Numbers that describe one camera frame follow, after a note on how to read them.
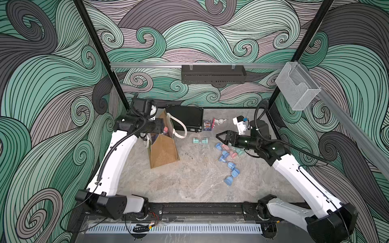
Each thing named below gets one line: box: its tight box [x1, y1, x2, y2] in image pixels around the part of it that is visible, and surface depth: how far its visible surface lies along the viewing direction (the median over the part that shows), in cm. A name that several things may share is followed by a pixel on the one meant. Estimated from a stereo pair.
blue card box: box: [203, 118, 212, 132], surface depth 109 cm
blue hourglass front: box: [223, 162, 241, 186], surface depth 86 cm
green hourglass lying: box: [192, 137, 209, 144], surface depth 100 cm
